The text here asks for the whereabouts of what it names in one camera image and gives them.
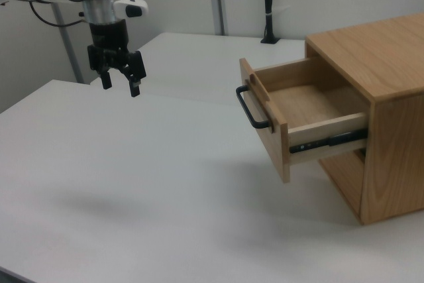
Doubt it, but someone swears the wooden drawer cabinet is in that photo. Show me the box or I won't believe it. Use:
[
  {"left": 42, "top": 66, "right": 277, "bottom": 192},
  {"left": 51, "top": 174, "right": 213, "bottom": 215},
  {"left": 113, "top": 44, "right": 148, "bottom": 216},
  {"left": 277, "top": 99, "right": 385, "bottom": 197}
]
[{"left": 304, "top": 12, "right": 424, "bottom": 225}]

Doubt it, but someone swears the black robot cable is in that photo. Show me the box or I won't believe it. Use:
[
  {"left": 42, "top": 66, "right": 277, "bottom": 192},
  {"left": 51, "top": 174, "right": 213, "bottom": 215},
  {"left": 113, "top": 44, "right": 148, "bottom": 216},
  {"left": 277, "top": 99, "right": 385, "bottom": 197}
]
[{"left": 27, "top": 0, "right": 89, "bottom": 28}]

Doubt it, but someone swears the wooden drawer with black handle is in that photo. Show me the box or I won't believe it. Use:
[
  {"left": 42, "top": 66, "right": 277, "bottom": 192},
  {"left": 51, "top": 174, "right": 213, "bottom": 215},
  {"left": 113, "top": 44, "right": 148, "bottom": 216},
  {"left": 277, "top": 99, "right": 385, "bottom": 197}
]
[{"left": 235, "top": 56, "right": 369, "bottom": 184}]

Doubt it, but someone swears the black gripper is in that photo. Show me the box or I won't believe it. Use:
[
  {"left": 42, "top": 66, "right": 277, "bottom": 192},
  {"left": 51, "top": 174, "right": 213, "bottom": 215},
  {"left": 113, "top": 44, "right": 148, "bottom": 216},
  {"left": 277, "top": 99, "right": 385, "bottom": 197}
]
[{"left": 87, "top": 19, "right": 147, "bottom": 99}]

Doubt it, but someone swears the black pole with clamp base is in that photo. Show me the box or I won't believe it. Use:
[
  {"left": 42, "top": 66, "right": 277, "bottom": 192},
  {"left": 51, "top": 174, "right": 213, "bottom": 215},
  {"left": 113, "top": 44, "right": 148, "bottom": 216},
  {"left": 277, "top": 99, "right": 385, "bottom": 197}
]
[{"left": 259, "top": 0, "right": 281, "bottom": 45}]

